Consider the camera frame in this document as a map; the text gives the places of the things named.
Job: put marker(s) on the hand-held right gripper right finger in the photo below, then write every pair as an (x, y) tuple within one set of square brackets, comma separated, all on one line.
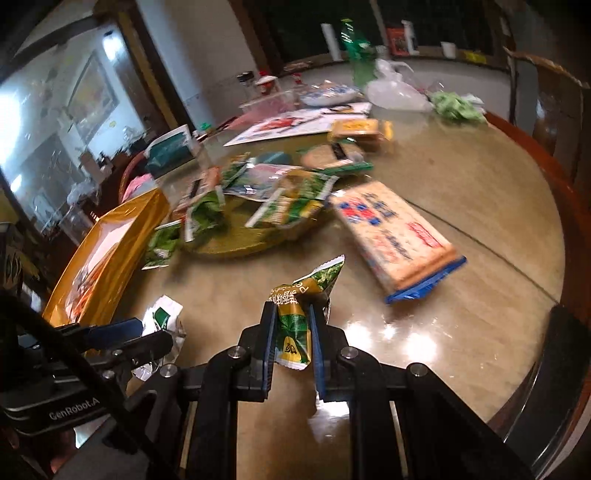
[(318, 355)]

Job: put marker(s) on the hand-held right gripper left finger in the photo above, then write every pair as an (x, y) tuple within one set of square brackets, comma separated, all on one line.
[(269, 350)]

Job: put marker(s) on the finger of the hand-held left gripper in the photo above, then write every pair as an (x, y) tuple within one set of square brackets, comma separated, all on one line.
[(117, 328), (143, 347)]

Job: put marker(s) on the white green snack packet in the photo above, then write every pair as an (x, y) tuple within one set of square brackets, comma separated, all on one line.
[(161, 318)]

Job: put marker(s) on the green yellow snack packet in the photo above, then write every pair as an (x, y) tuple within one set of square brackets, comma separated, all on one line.
[(295, 323)]

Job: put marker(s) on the yellow square cracker packet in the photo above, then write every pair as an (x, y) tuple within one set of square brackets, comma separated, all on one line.
[(355, 129)]

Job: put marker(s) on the gold foil box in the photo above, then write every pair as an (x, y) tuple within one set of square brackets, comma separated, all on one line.
[(106, 249)]

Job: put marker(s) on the pink packet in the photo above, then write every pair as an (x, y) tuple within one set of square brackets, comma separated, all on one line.
[(137, 188)]

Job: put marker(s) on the long blue cracker package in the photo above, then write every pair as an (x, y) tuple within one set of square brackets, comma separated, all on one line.
[(392, 230)]

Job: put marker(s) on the pile of green snack packets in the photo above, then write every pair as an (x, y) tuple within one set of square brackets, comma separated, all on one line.
[(281, 203)]

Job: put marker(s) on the teal box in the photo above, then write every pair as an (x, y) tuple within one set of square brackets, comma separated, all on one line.
[(168, 150)]

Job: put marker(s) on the round cracker packet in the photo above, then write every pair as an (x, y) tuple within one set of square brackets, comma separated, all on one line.
[(330, 156)]

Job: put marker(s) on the printed magazine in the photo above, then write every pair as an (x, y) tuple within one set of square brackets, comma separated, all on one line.
[(286, 125)]

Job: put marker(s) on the clear plastic container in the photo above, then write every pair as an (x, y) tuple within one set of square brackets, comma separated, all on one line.
[(270, 102)]

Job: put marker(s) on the blue white plate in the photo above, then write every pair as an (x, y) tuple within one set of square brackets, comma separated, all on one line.
[(330, 94)]

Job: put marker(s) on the clear plastic bag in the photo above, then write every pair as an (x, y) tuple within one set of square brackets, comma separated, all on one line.
[(392, 92)]

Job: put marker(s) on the green cloth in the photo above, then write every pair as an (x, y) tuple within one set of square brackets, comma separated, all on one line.
[(455, 107)]

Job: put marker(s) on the green plastic bottle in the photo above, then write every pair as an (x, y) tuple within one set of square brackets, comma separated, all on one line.
[(358, 50)]

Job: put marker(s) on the white paper roll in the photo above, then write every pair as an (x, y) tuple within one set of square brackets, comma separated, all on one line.
[(331, 41)]

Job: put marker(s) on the red box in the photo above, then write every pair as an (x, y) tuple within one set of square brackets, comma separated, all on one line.
[(400, 41)]

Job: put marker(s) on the white cup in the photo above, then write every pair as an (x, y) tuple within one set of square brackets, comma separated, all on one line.
[(449, 50)]

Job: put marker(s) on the wooden chair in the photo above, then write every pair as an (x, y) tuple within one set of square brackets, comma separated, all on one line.
[(549, 106)]

